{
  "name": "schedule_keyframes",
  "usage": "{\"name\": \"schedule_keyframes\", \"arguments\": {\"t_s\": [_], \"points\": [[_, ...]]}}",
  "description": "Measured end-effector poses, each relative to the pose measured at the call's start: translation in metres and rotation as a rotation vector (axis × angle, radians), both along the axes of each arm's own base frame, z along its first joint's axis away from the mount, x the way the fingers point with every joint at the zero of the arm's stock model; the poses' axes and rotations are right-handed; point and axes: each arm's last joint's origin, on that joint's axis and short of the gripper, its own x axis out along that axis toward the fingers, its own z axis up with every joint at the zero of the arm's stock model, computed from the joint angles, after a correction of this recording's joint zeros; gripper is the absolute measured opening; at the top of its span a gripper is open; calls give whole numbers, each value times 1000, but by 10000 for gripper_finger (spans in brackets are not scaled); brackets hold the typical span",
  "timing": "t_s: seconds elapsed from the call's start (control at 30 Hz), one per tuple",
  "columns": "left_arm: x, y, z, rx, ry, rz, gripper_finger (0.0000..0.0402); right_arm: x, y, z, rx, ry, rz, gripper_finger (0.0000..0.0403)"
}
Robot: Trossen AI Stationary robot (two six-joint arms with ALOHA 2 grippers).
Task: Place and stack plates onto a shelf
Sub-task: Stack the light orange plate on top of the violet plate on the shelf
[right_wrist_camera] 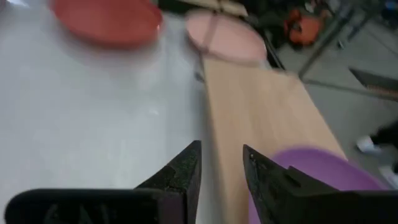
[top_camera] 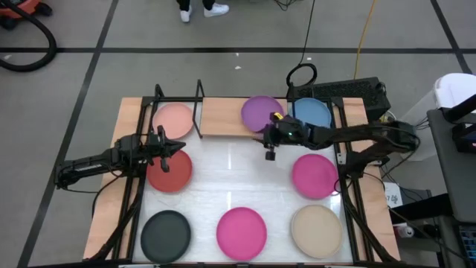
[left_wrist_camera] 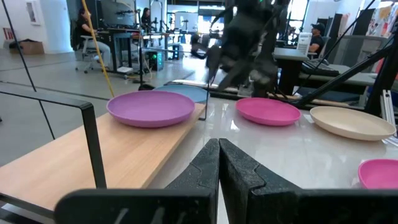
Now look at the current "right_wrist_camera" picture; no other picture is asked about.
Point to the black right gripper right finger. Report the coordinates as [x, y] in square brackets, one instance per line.
[280, 199]

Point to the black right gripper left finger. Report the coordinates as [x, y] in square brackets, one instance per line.
[174, 199]

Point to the red plastic plate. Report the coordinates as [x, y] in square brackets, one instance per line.
[105, 18]

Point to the purple plastic plate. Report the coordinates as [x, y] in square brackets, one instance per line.
[326, 168]

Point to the person's white shoe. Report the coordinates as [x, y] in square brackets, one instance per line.
[368, 145]
[391, 175]

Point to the person's leg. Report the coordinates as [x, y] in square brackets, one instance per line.
[387, 133]

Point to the black computer case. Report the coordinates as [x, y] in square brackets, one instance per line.
[379, 82]

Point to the light pink plastic plate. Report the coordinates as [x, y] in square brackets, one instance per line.
[233, 40]

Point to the orange shop vacuum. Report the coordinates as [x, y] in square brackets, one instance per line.
[306, 29]

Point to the wooden shelf with black frame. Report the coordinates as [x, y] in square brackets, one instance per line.
[264, 109]

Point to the black aluminium table frame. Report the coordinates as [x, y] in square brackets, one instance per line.
[275, 56]

